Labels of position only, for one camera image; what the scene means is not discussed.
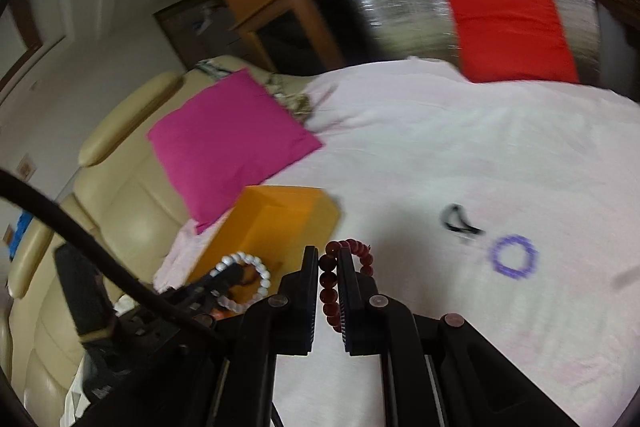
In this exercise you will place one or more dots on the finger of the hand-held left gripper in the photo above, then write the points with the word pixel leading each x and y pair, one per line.
pixel 225 279

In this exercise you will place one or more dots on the pale pink towel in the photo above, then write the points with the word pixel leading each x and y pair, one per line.
pixel 450 157

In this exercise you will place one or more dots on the magenta cushion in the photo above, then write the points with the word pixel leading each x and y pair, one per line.
pixel 235 142

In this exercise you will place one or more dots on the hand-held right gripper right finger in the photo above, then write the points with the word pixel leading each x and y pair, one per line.
pixel 352 302

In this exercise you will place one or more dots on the red cushion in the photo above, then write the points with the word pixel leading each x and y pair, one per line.
pixel 510 32

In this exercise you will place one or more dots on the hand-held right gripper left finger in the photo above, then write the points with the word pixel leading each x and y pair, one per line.
pixel 302 302

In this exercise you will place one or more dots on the floral cloth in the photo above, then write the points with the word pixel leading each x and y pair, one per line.
pixel 290 99

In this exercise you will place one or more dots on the beige leather sofa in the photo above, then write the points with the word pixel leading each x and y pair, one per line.
pixel 115 187

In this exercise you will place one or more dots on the orange box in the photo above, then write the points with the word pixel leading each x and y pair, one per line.
pixel 280 217

